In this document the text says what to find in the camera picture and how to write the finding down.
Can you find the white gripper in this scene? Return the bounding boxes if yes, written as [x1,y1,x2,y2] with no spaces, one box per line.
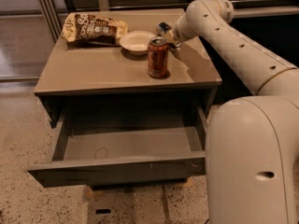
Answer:
[164,15,197,44]

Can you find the blue silver redbull can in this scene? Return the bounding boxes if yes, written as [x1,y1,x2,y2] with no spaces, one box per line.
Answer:
[156,22,173,36]

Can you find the white bowl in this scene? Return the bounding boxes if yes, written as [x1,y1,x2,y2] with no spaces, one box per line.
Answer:
[120,31,155,55]

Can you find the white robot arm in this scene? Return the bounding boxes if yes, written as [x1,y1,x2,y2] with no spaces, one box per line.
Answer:
[174,0,299,224]

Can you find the orange soda can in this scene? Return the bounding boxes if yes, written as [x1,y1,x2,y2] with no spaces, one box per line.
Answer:
[148,36,168,78]

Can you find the grey drawer cabinet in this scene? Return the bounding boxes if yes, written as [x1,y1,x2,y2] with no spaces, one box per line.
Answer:
[33,8,222,129]

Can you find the open grey top drawer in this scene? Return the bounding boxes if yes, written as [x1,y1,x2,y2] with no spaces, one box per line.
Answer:
[28,105,206,188]

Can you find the brown chip bag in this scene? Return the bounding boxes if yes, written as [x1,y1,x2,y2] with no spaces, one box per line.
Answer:
[62,13,128,46]

